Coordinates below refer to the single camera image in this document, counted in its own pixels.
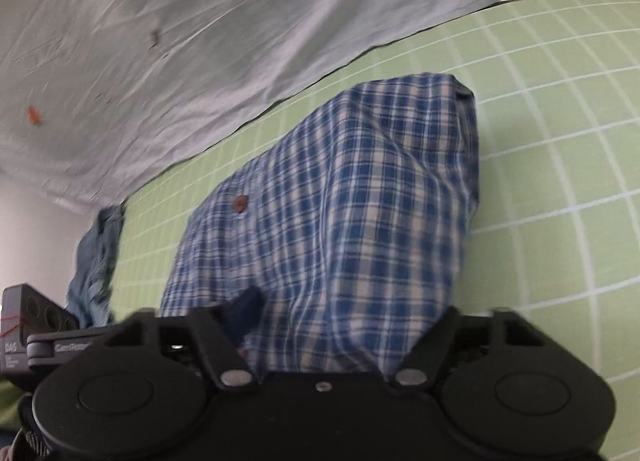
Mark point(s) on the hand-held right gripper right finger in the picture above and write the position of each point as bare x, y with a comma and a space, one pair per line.
440, 337

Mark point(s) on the green grid mat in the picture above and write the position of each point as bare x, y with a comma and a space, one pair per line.
550, 166

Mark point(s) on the blue denim jeans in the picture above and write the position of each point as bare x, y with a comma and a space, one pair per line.
92, 266

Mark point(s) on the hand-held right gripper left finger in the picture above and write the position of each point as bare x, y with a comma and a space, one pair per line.
245, 310

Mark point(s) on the grey carrot print sheet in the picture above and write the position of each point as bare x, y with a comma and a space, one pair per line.
250, 66

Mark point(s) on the blue plaid shirt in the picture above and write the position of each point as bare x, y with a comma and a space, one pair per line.
350, 216

